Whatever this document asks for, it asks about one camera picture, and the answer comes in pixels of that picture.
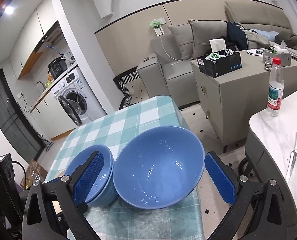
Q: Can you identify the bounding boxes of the range hood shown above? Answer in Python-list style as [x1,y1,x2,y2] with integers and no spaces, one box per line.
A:
[33,21,64,53]

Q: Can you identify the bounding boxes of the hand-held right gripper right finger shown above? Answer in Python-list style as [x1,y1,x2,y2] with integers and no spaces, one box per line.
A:
[204,151,297,240]

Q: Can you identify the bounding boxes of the red-capped water bottle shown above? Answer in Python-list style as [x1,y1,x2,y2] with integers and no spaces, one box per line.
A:
[266,57,285,117]

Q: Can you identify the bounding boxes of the white-handled knife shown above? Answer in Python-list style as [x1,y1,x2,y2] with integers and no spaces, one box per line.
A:
[286,130,297,183]

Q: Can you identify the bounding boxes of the black white geometric pillow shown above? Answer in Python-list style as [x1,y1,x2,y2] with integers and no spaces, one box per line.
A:
[117,70,144,93]

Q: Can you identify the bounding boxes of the white box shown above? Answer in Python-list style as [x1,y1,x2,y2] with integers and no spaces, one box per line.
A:
[209,38,226,55]

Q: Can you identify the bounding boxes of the white upper cabinets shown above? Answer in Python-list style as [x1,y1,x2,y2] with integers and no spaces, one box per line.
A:
[10,0,60,79]

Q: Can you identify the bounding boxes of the black white patterned cushion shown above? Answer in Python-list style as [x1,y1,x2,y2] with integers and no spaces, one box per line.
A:
[113,68,149,110]

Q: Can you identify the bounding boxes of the white lower kitchen cabinets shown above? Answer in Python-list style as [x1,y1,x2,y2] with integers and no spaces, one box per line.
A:
[30,87,76,140]

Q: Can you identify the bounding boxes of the blue ribbed bowl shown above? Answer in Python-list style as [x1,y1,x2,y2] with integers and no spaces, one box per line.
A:
[113,126,205,210]
[63,146,117,208]
[65,145,114,203]

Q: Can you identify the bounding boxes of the brown circle-patterned boxes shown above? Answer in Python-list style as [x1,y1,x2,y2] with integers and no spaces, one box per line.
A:
[26,159,49,180]

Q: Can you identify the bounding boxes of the white marble table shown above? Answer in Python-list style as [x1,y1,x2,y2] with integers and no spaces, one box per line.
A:
[245,89,297,230]

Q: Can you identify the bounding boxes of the stick vacuum cleaner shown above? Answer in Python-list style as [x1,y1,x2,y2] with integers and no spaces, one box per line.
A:
[36,130,54,152]

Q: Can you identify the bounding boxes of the white washing machine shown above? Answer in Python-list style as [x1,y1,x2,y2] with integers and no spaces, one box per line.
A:
[50,66,106,127]

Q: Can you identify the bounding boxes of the teal checked tablecloth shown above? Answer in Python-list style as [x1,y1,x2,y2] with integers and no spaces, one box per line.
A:
[44,95,204,240]

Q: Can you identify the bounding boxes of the grey sofa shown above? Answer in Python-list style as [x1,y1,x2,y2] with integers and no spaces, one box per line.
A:
[136,1,297,109]

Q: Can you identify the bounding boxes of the black open box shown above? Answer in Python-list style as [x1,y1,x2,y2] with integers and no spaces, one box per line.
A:
[197,51,242,78]

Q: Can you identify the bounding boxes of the black pressure cooker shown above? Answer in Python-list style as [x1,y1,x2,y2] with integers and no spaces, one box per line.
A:
[48,57,68,78]

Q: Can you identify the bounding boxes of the beige diamond-print pillow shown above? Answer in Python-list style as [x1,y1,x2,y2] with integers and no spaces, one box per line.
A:
[125,81,149,105]

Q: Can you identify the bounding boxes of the green and white wall device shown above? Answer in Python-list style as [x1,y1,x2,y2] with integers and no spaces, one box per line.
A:
[149,17,167,37]

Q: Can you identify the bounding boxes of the green packet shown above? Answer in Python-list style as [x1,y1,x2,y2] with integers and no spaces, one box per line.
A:
[205,53,221,62]

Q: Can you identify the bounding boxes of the beige side cabinet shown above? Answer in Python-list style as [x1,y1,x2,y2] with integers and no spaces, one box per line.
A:
[191,50,297,153]

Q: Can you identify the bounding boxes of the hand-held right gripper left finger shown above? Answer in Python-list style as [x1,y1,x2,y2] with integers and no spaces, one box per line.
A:
[22,151,106,240]

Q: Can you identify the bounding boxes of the dark glass door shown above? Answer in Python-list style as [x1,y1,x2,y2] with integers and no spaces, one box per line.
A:
[0,70,45,164]

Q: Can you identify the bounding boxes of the dark jacket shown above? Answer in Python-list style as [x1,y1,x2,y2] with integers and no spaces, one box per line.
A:
[226,21,249,52]

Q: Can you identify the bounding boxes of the clear tissue box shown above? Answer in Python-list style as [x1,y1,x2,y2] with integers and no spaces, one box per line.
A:
[262,44,291,68]

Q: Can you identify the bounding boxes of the grey clothes pile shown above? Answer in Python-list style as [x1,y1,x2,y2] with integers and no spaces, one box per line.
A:
[246,29,297,55]

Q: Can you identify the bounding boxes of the grey sofa cushion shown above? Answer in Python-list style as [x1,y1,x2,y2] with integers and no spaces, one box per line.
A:
[168,24,196,60]
[188,19,235,60]

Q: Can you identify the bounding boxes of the light blue cloth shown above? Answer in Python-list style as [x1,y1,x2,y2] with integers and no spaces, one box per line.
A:
[255,30,276,40]

